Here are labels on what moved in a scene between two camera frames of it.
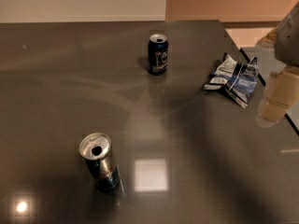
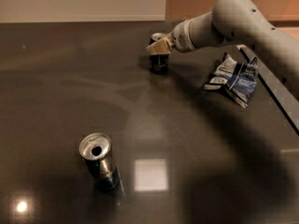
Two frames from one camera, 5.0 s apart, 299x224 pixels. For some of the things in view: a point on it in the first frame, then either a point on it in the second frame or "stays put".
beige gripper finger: [281, 92] to [162, 47]
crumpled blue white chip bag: [238, 80] stays put
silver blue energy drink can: [96, 148] stays put
